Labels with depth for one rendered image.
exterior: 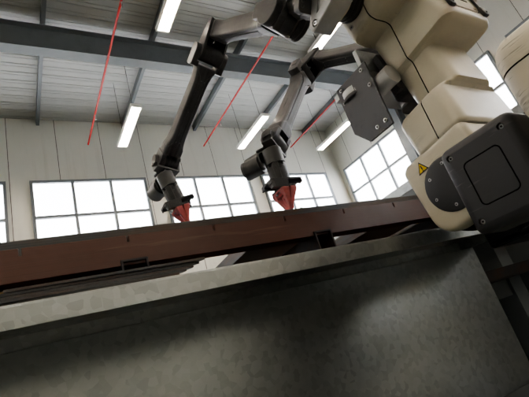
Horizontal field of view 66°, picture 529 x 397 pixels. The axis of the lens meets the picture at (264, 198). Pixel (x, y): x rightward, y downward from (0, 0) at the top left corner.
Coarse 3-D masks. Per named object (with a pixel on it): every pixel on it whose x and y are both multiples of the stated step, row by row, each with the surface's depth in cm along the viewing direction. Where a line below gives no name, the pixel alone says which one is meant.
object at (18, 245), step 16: (304, 208) 106; (320, 208) 109; (336, 208) 111; (160, 224) 88; (176, 224) 90; (192, 224) 91; (208, 224) 93; (32, 240) 76; (48, 240) 77; (64, 240) 79; (80, 240) 80; (336, 240) 151; (352, 240) 141; (240, 256) 117; (256, 256) 122; (272, 256) 128
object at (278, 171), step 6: (276, 162) 113; (282, 162) 114; (270, 168) 114; (276, 168) 113; (282, 168) 113; (270, 174) 114; (276, 174) 112; (282, 174) 112; (288, 174) 114; (270, 180) 109; (288, 180) 112; (294, 180) 113; (300, 180) 114; (264, 186) 112
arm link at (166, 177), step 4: (164, 172) 133; (168, 172) 134; (156, 176) 134; (160, 176) 133; (164, 176) 133; (168, 176) 133; (172, 176) 134; (156, 180) 137; (160, 180) 133; (164, 180) 133; (168, 180) 133; (172, 180) 133; (156, 184) 137; (160, 184) 133; (164, 184) 132; (168, 184) 133; (172, 184) 134; (160, 188) 137; (164, 188) 134
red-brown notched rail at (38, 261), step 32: (224, 224) 89; (256, 224) 93; (288, 224) 96; (320, 224) 100; (352, 224) 105; (384, 224) 110; (0, 256) 69; (32, 256) 71; (64, 256) 73; (96, 256) 75; (128, 256) 78; (160, 256) 80; (192, 256) 84; (0, 288) 69
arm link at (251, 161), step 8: (264, 136) 119; (272, 136) 119; (264, 144) 119; (272, 144) 118; (256, 152) 121; (248, 160) 119; (256, 160) 117; (248, 168) 118; (256, 168) 117; (248, 176) 119; (256, 176) 119
